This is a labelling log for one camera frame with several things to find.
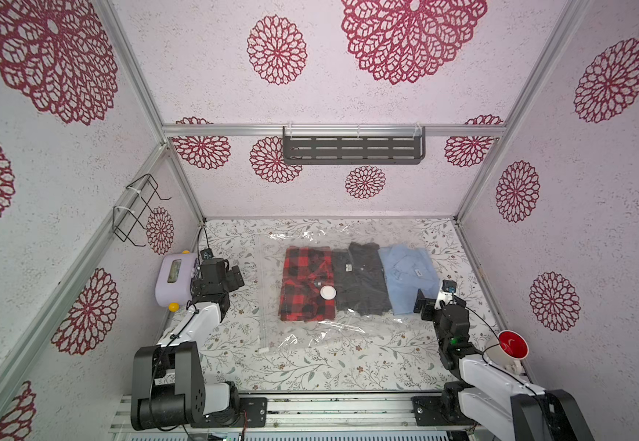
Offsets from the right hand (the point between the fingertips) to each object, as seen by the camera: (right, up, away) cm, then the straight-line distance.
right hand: (435, 289), depth 87 cm
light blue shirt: (-4, +5, +14) cm, 16 cm away
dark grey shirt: (-22, +2, +11) cm, 25 cm away
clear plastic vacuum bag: (-26, -14, +3) cm, 30 cm away
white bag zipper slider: (-54, -18, -3) cm, 57 cm away
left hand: (-69, +4, +4) cm, 69 cm away
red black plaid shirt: (-41, +5, +11) cm, 43 cm away
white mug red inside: (+20, -18, -3) cm, 27 cm away
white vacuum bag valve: (-34, -2, +6) cm, 34 cm away
